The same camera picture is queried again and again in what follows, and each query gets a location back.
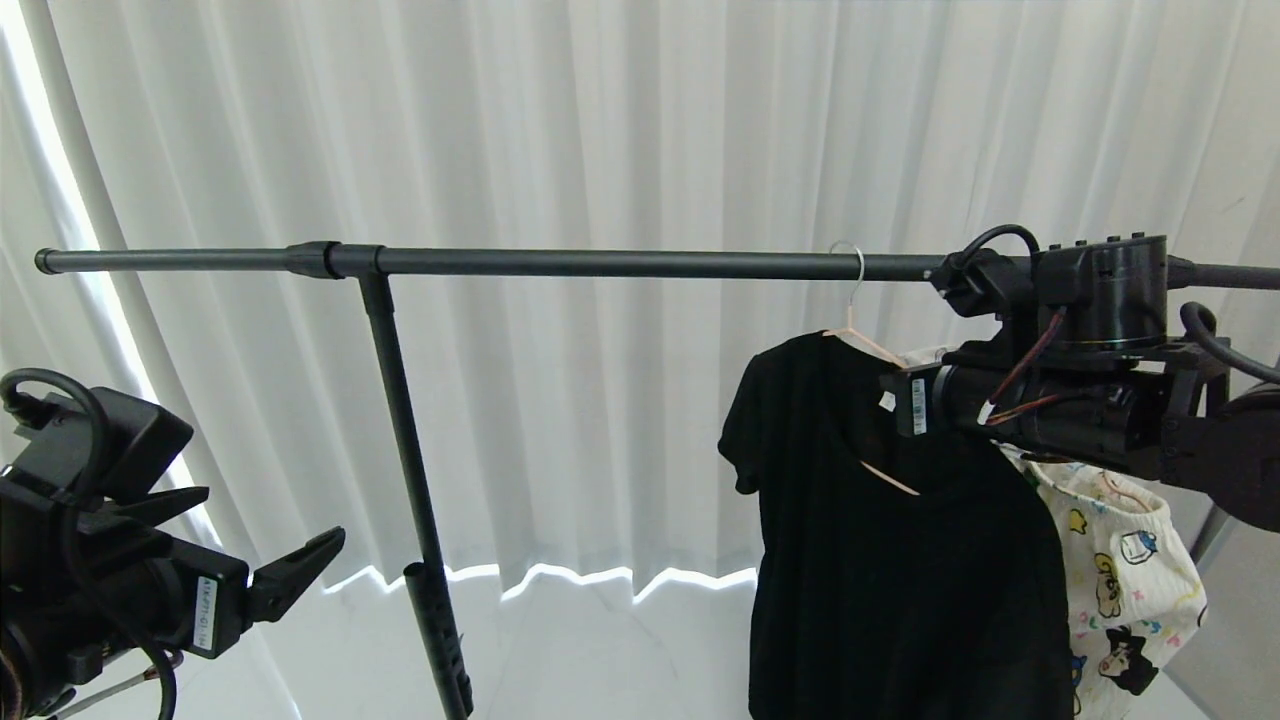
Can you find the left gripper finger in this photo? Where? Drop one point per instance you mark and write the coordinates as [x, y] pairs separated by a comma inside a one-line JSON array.
[[290, 580], [150, 508]]

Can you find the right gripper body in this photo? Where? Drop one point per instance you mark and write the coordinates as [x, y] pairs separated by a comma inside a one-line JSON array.
[[960, 400]]

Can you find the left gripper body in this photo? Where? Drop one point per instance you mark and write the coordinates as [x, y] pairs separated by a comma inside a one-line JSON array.
[[160, 590]]

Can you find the black garment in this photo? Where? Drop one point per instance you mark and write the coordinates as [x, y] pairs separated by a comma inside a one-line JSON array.
[[900, 600]]

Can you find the cream printed garment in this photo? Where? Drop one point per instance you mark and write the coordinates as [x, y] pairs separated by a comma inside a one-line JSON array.
[[1130, 580]]

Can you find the black clothes rack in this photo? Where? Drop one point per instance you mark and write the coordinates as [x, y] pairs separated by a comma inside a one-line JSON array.
[[600, 263]]

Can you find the white curtain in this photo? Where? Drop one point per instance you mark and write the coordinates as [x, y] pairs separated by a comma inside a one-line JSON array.
[[600, 120]]

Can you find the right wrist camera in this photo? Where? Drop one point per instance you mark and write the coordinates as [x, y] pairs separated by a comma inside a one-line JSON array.
[[990, 290]]

